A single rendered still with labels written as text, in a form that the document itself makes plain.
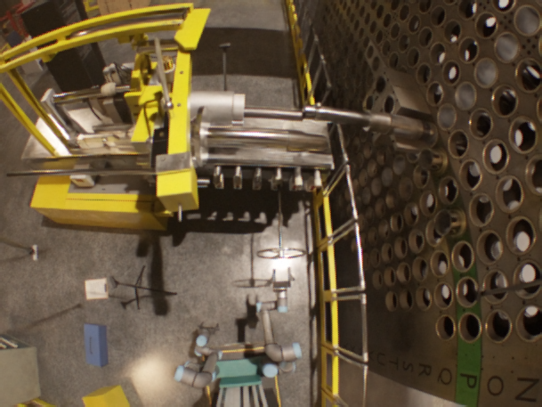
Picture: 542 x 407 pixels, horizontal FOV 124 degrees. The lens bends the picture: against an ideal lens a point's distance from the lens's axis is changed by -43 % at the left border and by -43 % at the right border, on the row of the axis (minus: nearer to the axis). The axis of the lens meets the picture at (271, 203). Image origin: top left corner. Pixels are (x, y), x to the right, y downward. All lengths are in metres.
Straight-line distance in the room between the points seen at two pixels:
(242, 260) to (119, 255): 1.45
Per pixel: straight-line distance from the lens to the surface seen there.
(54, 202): 3.10
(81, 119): 2.92
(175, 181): 0.72
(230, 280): 2.71
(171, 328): 2.82
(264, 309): 1.89
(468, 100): 2.47
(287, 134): 1.57
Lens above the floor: 2.70
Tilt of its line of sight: 67 degrees down
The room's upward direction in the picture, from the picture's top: 17 degrees clockwise
